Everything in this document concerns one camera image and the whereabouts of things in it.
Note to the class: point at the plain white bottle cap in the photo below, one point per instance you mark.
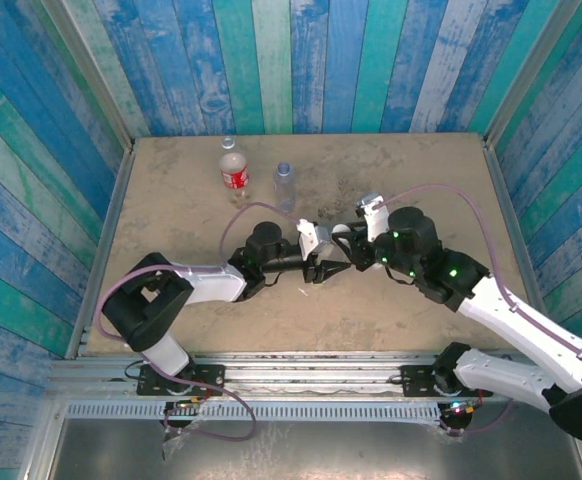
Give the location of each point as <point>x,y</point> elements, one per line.
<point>341,230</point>

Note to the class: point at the small clear blue-tinted bottle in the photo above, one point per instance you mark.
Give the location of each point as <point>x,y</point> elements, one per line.
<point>284,187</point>

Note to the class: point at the clear bottle red label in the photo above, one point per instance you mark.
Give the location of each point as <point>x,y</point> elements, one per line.
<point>234,177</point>

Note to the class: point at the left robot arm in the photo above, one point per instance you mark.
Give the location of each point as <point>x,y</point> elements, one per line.
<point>211,282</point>

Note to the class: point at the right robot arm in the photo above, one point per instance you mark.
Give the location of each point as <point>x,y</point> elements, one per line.
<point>521,320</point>

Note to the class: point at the right controller board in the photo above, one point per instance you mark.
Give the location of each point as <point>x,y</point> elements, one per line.
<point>458,410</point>

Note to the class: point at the controller board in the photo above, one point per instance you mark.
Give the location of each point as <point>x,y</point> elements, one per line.
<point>186,404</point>
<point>458,410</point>

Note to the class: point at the left controller board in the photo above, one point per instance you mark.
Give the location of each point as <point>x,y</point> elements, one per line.
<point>186,404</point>

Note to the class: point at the grey metal plate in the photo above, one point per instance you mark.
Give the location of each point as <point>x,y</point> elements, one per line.
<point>321,455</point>

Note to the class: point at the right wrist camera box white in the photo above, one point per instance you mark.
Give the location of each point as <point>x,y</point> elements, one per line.
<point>373,215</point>

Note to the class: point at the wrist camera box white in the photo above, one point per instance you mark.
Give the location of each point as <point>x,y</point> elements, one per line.
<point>313,240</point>
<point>373,215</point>

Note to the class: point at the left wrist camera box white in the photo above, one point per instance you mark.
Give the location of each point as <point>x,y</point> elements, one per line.
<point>313,240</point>

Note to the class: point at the right aluminium side rail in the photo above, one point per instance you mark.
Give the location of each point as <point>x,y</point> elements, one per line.
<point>507,200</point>

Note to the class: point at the aluminium side rail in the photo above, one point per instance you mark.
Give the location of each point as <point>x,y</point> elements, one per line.
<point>102,240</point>
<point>507,200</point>

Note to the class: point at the aluminium mounting rail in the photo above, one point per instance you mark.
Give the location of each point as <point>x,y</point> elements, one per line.
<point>311,375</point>

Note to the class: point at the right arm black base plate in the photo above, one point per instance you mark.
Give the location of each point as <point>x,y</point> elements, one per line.
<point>413,382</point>

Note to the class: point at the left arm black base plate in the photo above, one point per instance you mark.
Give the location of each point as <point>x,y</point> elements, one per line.
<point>211,380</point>

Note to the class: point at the left aluminium side rail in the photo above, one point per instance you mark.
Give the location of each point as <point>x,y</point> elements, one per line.
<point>102,240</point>

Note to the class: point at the right aluminium corner post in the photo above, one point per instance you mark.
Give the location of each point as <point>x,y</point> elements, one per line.
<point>530,75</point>

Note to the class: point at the aluminium corner post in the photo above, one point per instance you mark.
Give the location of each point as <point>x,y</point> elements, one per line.
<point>530,75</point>
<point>92,75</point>

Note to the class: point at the left aluminium corner post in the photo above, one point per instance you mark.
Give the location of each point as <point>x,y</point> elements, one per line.
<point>92,75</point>

